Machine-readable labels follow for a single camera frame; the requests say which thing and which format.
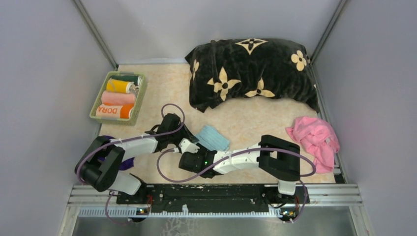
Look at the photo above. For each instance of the black floral blanket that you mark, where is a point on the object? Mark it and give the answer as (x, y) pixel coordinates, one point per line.
(244, 68)

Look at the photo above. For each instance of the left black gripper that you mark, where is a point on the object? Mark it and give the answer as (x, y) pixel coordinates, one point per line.
(186, 133)

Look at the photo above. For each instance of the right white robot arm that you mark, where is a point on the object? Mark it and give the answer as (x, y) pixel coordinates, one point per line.
(273, 155)

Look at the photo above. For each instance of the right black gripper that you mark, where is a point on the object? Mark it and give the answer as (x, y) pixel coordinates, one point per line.
(202, 149)

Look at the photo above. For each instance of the green plastic basket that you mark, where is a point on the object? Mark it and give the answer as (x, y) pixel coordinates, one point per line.
(139, 91)

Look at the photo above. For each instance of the pink rolled towel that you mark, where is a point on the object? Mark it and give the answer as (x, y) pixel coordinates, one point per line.
(114, 98)

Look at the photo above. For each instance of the purple towel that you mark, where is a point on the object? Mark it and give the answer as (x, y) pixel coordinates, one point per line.
(125, 165)

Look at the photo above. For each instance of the dark green rolled towel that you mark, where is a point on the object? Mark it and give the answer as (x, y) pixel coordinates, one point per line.
(135, 79)

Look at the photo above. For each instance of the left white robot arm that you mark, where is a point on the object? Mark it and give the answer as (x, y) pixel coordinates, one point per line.
(100, 166)

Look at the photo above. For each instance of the light blue towel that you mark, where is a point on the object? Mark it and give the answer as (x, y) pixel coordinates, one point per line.
(212, 139)

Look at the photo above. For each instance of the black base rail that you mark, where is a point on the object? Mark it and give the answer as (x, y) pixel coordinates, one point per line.
(213, 198)

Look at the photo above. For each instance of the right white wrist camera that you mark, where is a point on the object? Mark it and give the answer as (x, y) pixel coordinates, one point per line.
(187, 146)

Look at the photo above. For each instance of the orange DORA rolled towel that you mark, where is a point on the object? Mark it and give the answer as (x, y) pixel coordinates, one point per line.
(114, 111)

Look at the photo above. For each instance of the yellow rolled towel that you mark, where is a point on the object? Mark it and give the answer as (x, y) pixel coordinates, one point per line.
(119, 86)

